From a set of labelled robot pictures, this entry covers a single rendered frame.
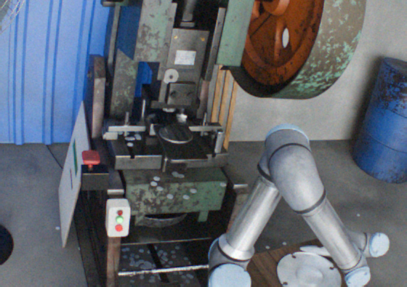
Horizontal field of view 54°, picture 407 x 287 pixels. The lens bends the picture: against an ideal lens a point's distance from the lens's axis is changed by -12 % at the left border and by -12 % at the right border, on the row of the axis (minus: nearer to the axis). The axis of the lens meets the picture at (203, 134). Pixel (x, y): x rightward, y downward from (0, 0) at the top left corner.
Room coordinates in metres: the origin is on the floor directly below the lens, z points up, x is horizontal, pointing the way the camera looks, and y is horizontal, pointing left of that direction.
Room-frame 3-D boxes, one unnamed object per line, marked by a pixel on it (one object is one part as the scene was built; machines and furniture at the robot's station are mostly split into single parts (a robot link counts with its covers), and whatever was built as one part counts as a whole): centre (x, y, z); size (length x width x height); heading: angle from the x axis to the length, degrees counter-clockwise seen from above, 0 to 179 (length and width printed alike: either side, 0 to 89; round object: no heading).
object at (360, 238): (1.00, -0.51, 0.76); 0.11 x 0.11 x 0.08; 3
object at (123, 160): (1.57, 0.15, 0.68); 0.45 x 0.30 x 0.06; 115
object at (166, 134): (1.41, 0.08, 0.72); 0.25 x 0.14 x 0.14; 25
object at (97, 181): (1.23, 0.34, 0.62); 0.10 x 0.06 x 0.20; 115
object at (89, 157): (1.22, 0.35, 0.72); 0.07 x 0.06 x 0.08; 25
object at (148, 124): (1.56, 0.15, 0.76); 0.15 x 0.09 x 0.05; 115
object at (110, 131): (1.50, 0.31, 0.76); 0.17 x 0.06 x 0.10; 115
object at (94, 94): (1.58, 0.45, 0.45); 0.92 x 0.12 x 0.90; 25
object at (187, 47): (1.53, 0.14, 1.04); 0.17 x 0.15 x 0.30; 25
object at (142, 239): (1.58, 0.16, 0.31); 0.43 x 0.42 x 0.01; 115
